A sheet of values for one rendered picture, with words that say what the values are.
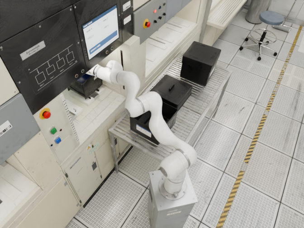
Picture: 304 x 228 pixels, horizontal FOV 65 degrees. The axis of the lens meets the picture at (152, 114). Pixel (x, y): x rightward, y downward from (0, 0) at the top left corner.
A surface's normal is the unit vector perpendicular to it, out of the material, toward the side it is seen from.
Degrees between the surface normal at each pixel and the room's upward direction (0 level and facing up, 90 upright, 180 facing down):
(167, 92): 0
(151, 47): 0
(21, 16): 90
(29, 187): 0
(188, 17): 90
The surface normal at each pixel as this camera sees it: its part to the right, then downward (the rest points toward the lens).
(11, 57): 0.85, 0.43
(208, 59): 0.04, -0.64
